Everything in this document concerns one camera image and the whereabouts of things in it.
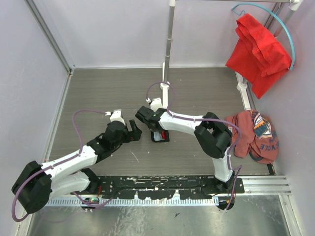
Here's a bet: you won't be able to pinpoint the red sunglasses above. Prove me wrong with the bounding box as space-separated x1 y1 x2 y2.
161 131 166 140

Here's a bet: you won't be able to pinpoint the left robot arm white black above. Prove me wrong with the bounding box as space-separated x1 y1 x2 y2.
11 119 142 214

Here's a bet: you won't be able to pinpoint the faded red printed t-shirt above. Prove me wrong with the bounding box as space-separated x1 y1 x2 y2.
225 110 279 164

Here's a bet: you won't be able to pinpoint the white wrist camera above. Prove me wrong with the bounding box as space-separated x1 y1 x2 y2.
105 109 126 125
146 98 163 112

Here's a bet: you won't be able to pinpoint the teal clothes hanger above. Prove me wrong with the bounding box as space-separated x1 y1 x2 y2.
231 3 296 70

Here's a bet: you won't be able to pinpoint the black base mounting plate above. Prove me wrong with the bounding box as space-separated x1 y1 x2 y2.
40 167 244 200

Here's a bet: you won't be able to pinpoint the purple cable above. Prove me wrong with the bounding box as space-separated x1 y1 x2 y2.
12 109 116 223
146 82 243 211

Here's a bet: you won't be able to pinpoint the aluminium frame rail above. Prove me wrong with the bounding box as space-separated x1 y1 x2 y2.
24 0 74 73

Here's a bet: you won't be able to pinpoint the silver right rack pole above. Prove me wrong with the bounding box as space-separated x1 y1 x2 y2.
264 2 297 38

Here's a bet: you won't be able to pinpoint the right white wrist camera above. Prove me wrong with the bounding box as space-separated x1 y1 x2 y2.
146 98 163 112

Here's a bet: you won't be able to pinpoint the white rack foot right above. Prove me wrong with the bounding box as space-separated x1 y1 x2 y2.
235 72 252 110

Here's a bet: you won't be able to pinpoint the red cloth on hanger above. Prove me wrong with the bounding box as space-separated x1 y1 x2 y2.
225 13 292 99

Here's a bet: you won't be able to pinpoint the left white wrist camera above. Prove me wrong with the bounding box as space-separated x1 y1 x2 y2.
105 109 126 125

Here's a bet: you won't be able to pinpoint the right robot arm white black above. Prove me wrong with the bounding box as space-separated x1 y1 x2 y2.
135 106 237 194

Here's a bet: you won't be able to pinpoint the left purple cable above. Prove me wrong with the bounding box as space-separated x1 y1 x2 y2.
12 109 116 223

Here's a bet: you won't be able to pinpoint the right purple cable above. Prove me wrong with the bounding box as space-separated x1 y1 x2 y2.
146 82 243 211

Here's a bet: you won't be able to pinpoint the silver garment rack pole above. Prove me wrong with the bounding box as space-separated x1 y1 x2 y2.
164 0 303 82

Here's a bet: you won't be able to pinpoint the light blue cleaning cloth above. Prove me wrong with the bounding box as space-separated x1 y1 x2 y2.
153 132 162 141

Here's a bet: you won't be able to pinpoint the black sunglasses case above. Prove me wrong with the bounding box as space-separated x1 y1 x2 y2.
151 130 170 143

